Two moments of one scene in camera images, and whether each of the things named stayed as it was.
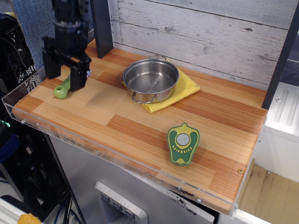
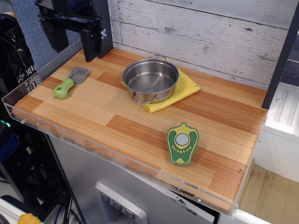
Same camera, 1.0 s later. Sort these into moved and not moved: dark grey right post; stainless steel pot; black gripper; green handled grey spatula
Moved: black gripper
Not moved: dark grey right post; stainless steel pot; green handled grey spatula
